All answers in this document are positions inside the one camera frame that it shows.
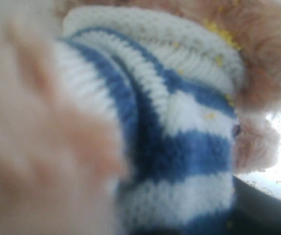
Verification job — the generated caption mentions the beige teddy bear striped sweater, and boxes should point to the beige teddy bear striped sweater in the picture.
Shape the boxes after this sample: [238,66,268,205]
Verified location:
[0,0,281,235]

